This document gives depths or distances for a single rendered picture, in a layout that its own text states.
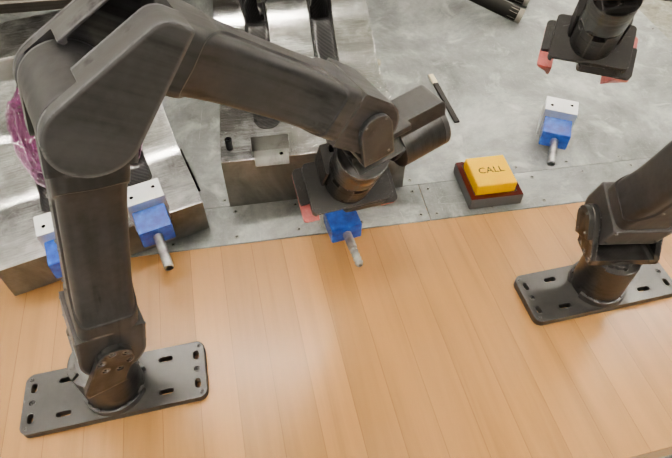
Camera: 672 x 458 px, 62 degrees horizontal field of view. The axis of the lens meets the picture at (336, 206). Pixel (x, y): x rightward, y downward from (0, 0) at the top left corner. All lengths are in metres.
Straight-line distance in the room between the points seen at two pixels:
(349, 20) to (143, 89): 0.65
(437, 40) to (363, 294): 0.62
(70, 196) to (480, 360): 0.49
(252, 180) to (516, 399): 0.44
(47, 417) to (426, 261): 0.49
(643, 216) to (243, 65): 0.44
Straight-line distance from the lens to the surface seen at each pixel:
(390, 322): 0.71
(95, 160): 0.40
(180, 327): 0.73
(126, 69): 0.37
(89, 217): 0.46
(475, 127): 0.98
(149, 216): 0.76
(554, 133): 0.94
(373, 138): 0.53
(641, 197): 0.65
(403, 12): 1.27
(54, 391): 0.73
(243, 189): 0.81
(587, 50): 0.82
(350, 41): 0.97
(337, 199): 0.67
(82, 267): 0.50
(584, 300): 0.78
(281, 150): 0.82
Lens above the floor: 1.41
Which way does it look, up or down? 48 degrees down
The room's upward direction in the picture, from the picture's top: straight up
